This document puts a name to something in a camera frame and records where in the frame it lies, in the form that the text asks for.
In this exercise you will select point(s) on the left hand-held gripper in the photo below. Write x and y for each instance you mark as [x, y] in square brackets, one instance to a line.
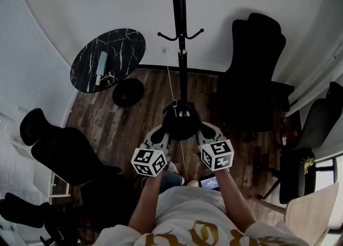
[148, 160]

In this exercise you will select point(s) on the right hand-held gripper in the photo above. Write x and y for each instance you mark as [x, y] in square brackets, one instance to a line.
[217, 156]

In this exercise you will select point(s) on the dark navy cap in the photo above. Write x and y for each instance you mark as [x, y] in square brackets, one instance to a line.
[182, 132]

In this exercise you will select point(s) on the black metal coat rack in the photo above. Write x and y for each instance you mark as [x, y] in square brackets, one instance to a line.
[179, 11]

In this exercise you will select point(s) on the person's right forearm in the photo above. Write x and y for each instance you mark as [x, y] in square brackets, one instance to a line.
[234, 199]

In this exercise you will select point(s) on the person's left forearm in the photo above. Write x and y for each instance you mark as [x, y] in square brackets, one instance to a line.
[146, 202]

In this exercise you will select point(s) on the person's white shoe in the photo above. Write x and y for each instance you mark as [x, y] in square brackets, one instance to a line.
[172, 167]

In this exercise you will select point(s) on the person's blue jeans leg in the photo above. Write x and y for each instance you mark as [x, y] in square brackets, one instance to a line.
[171, 182]

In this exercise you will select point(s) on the small black tablet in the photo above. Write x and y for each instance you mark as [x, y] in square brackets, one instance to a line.
[210, 184]

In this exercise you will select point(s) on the white shirt gold print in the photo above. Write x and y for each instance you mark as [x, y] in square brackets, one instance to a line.
[193, 212]

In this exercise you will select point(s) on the pale blue lint roller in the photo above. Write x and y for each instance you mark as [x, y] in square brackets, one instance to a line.
[101, 64]

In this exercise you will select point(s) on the round black marble table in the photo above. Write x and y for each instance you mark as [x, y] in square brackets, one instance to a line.
[120, 49]

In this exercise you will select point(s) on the yellow green plant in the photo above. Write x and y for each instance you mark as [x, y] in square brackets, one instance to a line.
[308, 163]

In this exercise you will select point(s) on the dark grey mesh office chair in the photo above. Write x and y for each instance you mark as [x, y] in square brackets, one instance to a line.
[319, 121]

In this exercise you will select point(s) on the light wooden chair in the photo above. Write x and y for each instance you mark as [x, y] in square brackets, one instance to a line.
[308, 215]

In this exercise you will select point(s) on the white window blind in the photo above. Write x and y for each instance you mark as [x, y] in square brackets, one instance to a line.
[21, 65]

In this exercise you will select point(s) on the white wall socket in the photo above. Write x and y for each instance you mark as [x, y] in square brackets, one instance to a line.
[164, 49]

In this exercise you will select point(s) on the white metal shelf frame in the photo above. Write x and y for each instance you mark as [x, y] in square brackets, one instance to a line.
[60, 184]

